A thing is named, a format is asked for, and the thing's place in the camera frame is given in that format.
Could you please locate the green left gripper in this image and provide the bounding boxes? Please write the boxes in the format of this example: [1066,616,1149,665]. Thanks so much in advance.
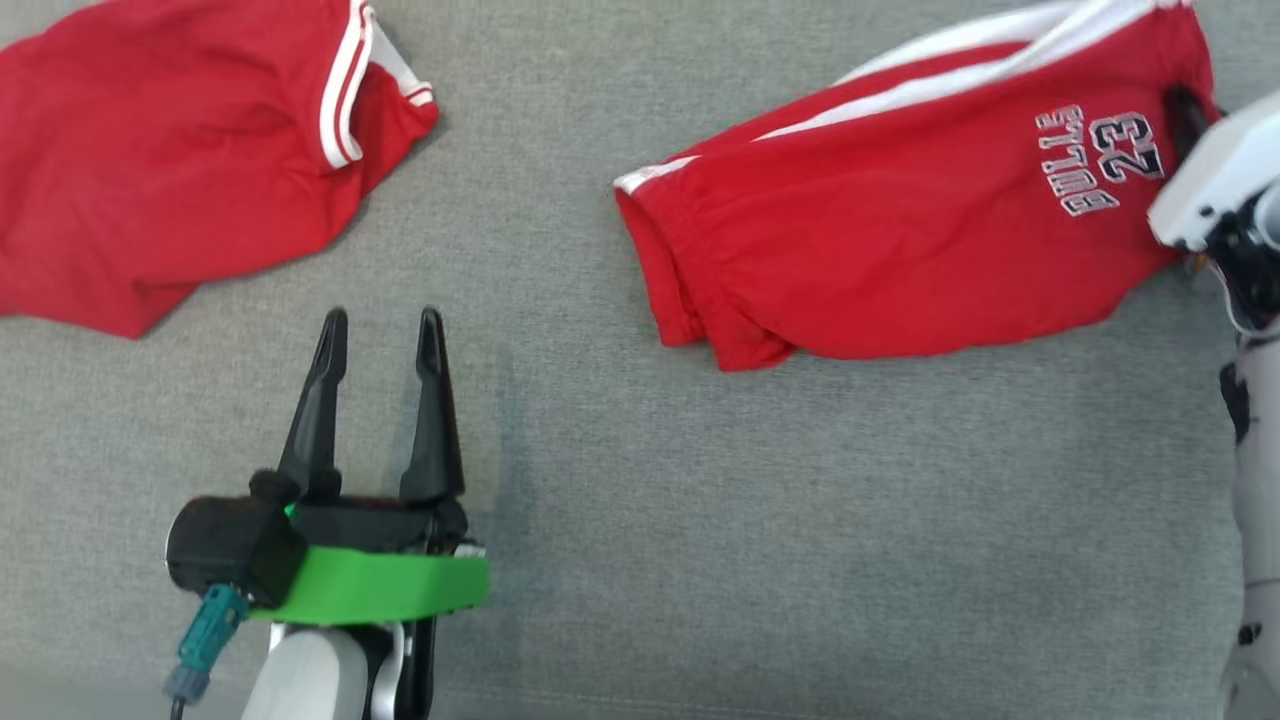
[248,305,492,626]

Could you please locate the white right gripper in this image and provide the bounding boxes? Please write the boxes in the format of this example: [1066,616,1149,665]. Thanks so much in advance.
[1147,85,1280,332]

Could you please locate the red bulls shorts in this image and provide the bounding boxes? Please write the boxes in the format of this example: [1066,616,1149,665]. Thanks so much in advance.
[612,0,1223,373]

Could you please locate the red bulls jersey shirt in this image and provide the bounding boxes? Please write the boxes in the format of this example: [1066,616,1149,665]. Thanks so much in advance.
[0,0,441,341]

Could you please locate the teal left camera connector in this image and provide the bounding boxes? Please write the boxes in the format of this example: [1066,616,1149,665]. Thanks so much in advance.
[163,585,251,706]

